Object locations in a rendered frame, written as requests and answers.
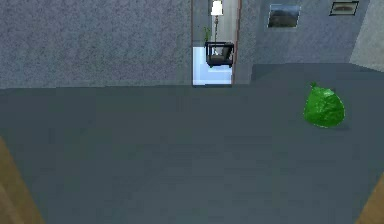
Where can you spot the white shade floor lamp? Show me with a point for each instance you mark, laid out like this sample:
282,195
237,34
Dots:
216,13

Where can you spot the black armchair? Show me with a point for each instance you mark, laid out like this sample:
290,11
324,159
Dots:
219,55

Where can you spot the green garbage bag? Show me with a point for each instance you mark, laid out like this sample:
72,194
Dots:
324,108

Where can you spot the brown wooden furniture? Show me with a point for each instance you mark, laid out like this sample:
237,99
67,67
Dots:
15,193
373,206

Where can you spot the green house plant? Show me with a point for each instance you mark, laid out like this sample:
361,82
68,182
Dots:
207,34

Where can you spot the white framed landscape picture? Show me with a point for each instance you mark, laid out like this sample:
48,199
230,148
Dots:
283,16

